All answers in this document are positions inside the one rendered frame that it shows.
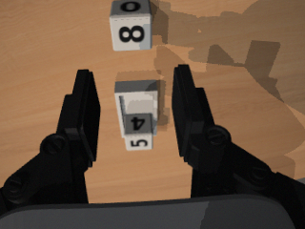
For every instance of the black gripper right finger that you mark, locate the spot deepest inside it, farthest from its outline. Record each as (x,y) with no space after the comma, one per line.
(224,168)

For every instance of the white number cube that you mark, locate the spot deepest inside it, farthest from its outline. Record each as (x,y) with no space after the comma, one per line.
(131,25)
(138,131)

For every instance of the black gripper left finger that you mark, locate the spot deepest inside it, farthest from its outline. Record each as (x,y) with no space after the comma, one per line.
(49,176)

